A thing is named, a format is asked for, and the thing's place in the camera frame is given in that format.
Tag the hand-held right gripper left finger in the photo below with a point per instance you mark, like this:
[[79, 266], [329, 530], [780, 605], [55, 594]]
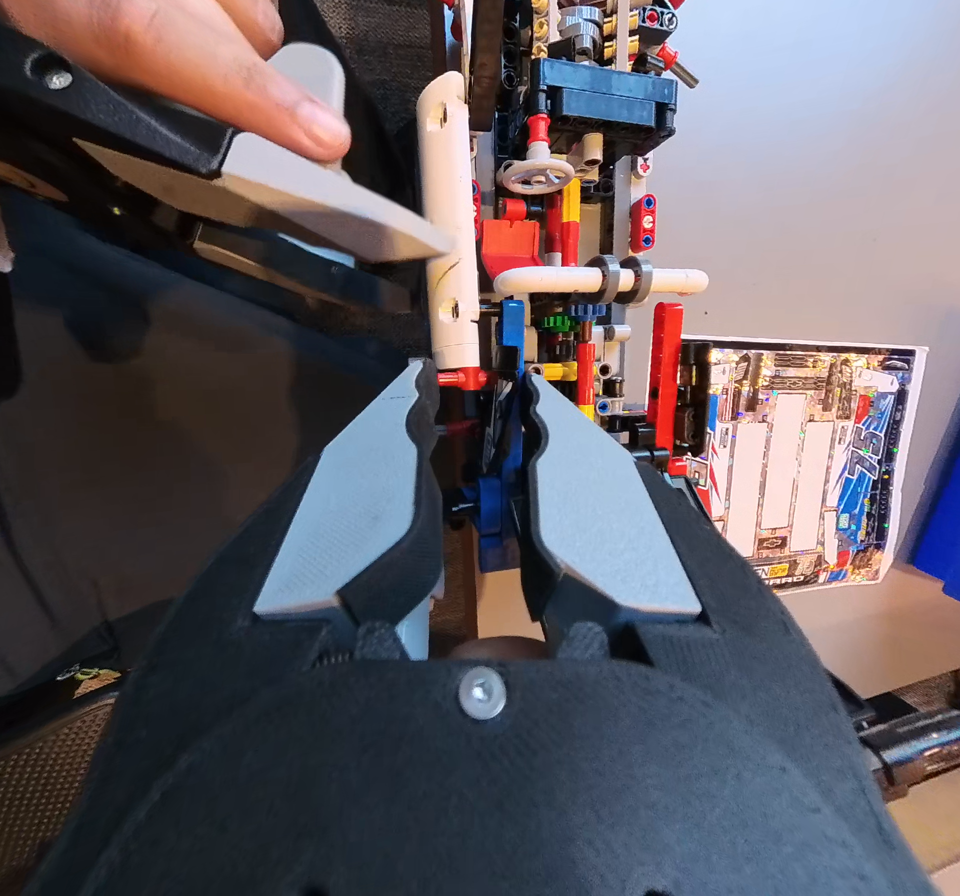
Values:
[[352, 521]]

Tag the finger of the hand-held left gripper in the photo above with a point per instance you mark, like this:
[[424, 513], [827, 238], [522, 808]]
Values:
[[300, 199], [300, 259]]

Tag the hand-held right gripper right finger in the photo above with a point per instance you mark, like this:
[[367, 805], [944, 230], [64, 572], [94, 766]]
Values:
[[607, 521]]

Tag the toy brick car model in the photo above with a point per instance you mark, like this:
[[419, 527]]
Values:
[[600, 94]]

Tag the person's left hand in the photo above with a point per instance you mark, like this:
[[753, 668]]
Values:
[[150, 4]]

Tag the shiny sticker sheet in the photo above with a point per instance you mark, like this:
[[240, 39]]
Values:
[[787, 461]]

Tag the blue plastic bin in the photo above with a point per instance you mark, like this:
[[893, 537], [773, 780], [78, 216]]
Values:
[[941, 521]]

